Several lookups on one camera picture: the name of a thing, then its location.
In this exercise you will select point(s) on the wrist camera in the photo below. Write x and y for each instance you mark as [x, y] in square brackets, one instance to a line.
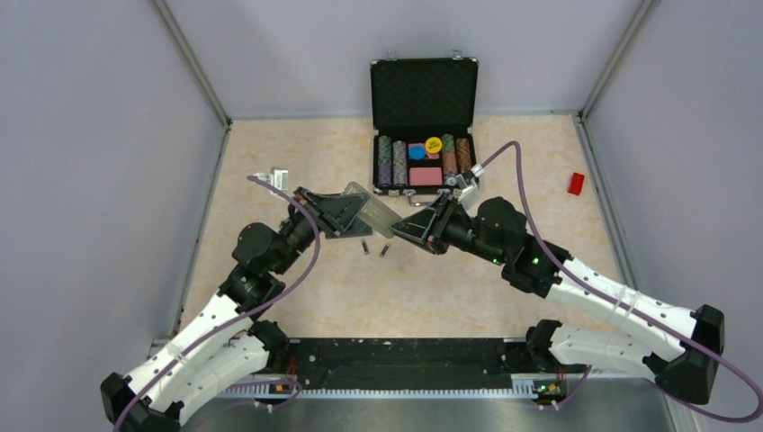
[276, 177]
[467, 193]

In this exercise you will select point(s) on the pink card deck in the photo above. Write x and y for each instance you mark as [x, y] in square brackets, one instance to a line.
[425, 176]

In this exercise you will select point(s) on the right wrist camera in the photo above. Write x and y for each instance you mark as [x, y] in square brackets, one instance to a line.
[467, 193]

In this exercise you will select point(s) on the black foam battery tray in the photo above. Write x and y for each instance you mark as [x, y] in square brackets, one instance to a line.
[355, 229]

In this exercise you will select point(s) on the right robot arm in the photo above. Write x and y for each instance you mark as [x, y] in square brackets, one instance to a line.
[655, 340]

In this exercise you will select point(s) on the black poker chip case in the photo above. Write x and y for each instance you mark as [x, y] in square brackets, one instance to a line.
[414, 99]

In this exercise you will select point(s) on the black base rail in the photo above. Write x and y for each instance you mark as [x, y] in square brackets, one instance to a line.
[407, 364]

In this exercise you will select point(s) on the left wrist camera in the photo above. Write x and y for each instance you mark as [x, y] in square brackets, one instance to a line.
[276, 177]

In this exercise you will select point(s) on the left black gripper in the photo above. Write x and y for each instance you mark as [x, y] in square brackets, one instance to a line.
[333, 212]

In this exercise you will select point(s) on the blue round chip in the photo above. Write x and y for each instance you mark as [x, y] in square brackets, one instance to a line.
[416, 151]

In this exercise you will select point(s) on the yellow round chip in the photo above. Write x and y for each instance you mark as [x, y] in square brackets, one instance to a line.
[434, 145]

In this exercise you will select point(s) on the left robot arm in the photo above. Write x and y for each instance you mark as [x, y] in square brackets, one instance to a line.
[228, 339]

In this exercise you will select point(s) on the red toy brick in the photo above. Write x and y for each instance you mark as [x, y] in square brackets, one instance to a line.
[576, 184]

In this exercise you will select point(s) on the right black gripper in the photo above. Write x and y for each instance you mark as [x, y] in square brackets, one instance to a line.
[428, 227]

